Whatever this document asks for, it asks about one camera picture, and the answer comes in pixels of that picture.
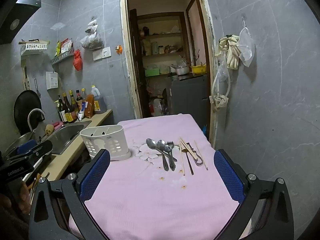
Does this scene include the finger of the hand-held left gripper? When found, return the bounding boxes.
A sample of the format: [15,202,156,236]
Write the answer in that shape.
[15,140,53,160]
[24,154,57,173]

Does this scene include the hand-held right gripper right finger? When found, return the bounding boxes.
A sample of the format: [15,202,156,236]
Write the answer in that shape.
[214,149,294,240]

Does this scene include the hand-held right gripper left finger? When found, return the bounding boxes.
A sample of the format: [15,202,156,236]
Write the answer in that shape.
[29,149,112,240]

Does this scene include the white plastic utensil holder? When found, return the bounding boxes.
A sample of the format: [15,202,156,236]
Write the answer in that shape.
[80,124,132,162]

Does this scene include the light wooden chopstick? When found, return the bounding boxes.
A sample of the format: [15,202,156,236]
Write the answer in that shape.
[194,141,208,170]
[179,137,198,160]
[179,141,186,176]

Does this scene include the small metal spoon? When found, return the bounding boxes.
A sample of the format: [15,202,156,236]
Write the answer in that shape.
[164,145,176,171]

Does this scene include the person's left hand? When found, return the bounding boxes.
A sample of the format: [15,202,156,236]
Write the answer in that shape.
[14,180,32,217]

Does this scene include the beige kitchen counter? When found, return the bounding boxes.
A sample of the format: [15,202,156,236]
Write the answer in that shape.
[41,108,113,182]

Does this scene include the steel sink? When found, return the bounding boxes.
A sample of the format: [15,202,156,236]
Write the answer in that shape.
[37,120,93,155]

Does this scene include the metal faucet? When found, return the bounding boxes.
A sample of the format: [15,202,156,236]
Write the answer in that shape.
[27,108,46,133]

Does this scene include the dark bottle with pump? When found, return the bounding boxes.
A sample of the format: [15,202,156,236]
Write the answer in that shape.
[56,94,66,123]

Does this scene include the dark wooden chopstick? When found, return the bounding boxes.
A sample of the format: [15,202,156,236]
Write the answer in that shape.
[185,151,194,175]

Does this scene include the black wok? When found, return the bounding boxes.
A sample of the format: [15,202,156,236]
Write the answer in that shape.
[13,90,42,136]

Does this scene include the white tube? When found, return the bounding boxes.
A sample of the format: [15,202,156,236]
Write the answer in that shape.
[77,102,87,121]

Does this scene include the dark sauce bottle yellow cap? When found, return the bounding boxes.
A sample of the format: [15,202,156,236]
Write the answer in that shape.
[69,90,80,119]

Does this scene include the pink floral tablecloth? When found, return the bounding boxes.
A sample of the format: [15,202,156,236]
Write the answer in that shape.
[69,114,241,240]

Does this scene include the dark sauce bottle red label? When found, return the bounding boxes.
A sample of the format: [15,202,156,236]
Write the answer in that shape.
[75,89,84,111]

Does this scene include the orange brown packet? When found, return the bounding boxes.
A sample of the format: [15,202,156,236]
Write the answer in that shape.
[84,93,96,119]

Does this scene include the metal fork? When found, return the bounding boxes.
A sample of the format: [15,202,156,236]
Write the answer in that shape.
[166,141,176,162]

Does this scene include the wooden cutting board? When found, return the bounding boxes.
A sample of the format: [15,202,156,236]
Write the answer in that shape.
[21,59,31,91]

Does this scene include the grey fridge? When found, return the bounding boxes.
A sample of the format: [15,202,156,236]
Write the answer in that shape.
[171,74,211,117]

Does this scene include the red plastic bag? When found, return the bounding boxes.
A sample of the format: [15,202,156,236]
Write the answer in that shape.
[73,49,83,71]

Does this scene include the red packet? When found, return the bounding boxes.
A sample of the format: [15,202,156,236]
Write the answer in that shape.
[60,38,73,54]

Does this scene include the yellow bowl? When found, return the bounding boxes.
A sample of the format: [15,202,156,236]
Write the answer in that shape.
[191,64,207,75]

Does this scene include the metal pot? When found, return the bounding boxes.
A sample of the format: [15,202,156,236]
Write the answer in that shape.
[174,64,191,76]

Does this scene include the clear bag with dark contents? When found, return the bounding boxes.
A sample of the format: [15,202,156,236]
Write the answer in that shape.
[79,17,104,50]

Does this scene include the cream rubber gloves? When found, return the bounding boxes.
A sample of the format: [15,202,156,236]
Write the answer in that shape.
[218,34,242,70]

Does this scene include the clear plastic bag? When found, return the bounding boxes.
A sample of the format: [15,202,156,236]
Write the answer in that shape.
[238,27,256,68]

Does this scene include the black range hood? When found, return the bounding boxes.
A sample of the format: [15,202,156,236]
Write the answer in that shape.
[0,0,42,46]

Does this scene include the wooden shelf unit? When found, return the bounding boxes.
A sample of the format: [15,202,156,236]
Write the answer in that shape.
[129,12,192,81]

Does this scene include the white wall box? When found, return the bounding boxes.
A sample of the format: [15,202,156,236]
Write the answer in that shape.
[45,71,59,90]

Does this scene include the white hose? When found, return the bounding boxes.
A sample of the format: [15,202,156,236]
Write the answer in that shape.
[209,52,231,116]

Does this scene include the grey wall shelf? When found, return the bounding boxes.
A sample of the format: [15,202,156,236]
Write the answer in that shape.
[51,47,75,66]

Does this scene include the white wall rack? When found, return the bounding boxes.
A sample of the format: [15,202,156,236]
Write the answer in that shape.
[19,39,50,56]

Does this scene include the cream door frame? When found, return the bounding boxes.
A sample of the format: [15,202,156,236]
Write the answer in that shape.
[119,0,218,148]

